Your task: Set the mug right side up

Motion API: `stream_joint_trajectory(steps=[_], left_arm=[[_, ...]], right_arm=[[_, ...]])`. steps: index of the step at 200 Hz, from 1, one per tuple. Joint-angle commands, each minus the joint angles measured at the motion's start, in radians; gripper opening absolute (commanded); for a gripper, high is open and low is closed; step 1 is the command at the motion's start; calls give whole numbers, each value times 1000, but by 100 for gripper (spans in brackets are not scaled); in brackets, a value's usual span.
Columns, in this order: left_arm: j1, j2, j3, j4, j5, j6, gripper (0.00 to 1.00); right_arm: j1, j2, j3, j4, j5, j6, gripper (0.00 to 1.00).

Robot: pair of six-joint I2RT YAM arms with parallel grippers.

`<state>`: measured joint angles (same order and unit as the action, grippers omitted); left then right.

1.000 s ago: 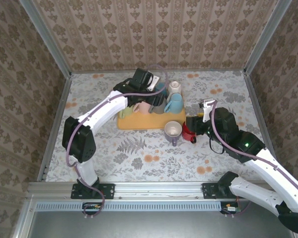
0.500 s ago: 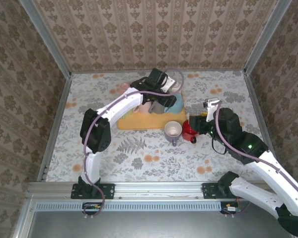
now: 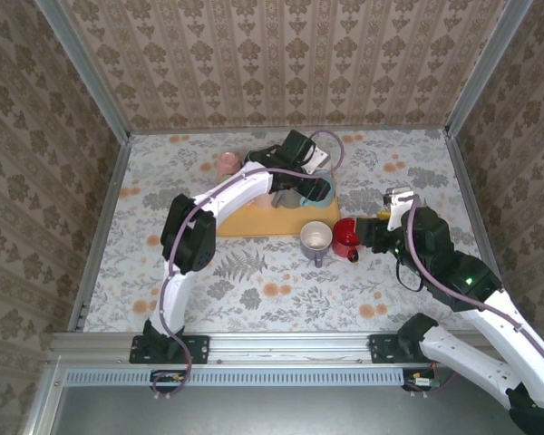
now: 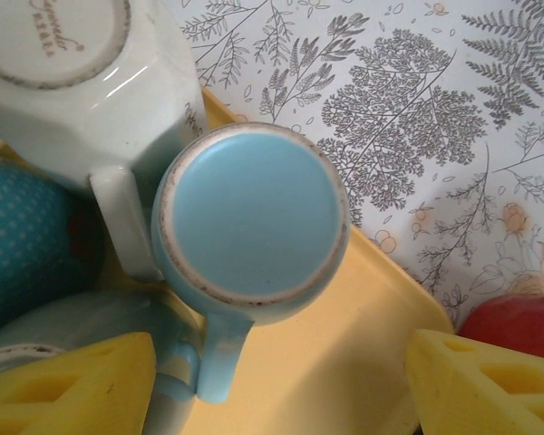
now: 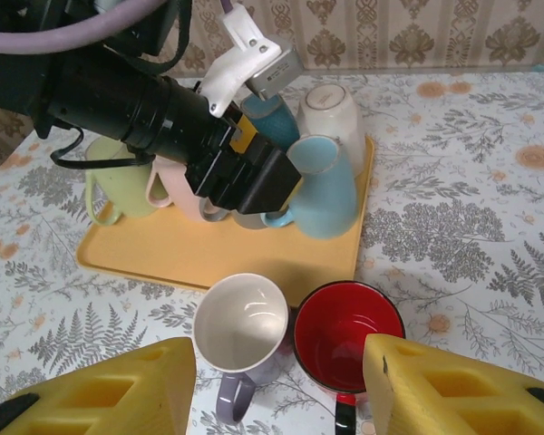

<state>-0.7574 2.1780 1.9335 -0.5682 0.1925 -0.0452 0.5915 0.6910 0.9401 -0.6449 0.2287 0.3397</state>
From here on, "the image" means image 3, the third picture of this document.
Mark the light blue mug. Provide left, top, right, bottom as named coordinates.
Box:
left=297, top=174, right=337, bottom=208

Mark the red mug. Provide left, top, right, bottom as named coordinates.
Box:
left=331, top=217, right=362, bottom=265

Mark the lavender mug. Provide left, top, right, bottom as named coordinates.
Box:
left=298, top=220, right=335, bottom=269

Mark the salmon pink mug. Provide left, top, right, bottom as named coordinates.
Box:
left=216, top=150, right=243, bottom=177

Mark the yellow plastic tray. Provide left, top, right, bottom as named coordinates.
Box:
left=216, top=180, right=342, bottom=238

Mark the floral tablecloth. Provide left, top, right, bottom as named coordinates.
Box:
left=82, top=130, right=502, bottom=335

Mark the small connector board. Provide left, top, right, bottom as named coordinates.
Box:
left=402, top=367, right=439, bottom=393
left=150, top=369, right=187, bottom=393

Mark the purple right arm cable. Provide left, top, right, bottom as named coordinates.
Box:
left=405, top=193, right=544, bottom=395

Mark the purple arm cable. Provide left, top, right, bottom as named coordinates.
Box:
left=405, top=193, right=544, bottom=395
left=151, top=130, right=345, bottom=400

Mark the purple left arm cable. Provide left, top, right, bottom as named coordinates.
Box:
left=151, top=130, right=345, bottom=400

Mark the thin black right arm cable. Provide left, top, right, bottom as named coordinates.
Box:
left=395, top=256, right=426, bottom=292

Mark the aluminium side rail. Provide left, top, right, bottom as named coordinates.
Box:
left=66, top=133, right=133, bottom=334
left=443, top=129, right=514, bottom=318

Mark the aluminium back rail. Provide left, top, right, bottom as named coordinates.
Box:
left=129, top=128, right=450, bottom=136

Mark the aluminium front rail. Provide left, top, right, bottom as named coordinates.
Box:
left=49, top=332, right=495, bottom=365

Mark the grey slotted cable duct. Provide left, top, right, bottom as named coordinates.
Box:
left=64, top=366, right=407, bottom=388

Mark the aluminium corner post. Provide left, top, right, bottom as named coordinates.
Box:
left=443, top=0, right=535, bottom=140
left=32, top=0, right=132, bottom=144

